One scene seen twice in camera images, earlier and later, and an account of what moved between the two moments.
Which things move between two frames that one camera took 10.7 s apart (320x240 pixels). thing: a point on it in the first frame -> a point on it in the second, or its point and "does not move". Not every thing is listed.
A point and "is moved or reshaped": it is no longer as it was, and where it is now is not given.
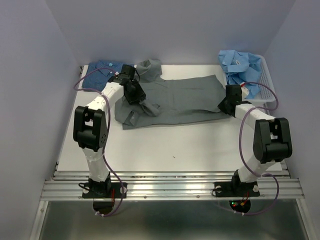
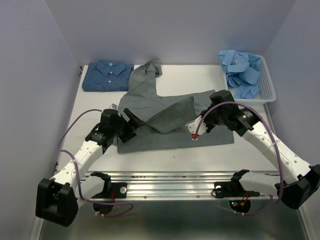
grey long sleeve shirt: [170, 101] is moved or reshaped
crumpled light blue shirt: [240, 68] does not move
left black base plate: [104, 190] does not move
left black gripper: [139, 94] -> [130, 129]
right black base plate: [235, 189] does not move
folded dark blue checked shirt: [96, 80] does not move
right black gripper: [222, 106] -> [209, 127]
